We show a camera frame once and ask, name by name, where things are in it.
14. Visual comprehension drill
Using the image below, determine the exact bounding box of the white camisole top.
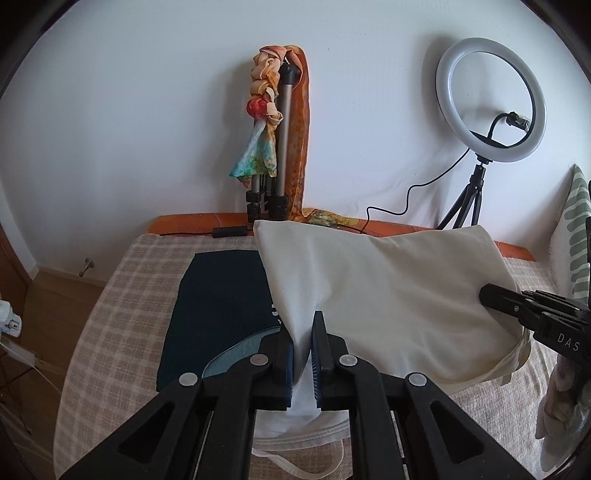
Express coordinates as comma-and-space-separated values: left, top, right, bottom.
253, 221, 531, 456

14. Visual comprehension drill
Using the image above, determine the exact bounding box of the white gloved right hand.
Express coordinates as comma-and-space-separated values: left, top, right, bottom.
535, 355, 590, 463

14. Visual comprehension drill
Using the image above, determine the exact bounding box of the green white patterned throw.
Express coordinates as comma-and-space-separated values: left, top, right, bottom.
549, 165, 590, 305

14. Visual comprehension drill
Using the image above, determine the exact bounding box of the folded dark teal garment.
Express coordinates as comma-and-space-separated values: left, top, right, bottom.
156, 250, 280, 391

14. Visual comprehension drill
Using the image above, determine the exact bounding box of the pink plaid bed cover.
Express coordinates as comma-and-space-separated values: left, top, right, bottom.
53, 234, 556, 478

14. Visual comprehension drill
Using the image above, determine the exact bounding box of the folded silver tripod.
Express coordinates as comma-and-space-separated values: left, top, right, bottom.
246, 61, 301, 225

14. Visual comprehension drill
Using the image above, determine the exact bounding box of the colourful orange scarf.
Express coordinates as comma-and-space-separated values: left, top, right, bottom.
228, 44, 371, 232

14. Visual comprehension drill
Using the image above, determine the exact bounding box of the white ring light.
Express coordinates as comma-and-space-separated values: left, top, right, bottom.
435, 37, 547, 163

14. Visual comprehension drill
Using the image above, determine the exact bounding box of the black ring light cable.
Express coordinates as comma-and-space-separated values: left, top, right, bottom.
352, 112, 532, 236

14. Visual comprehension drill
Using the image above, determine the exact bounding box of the white wall plug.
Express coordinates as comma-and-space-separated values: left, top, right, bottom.
0, 300, 22, 338

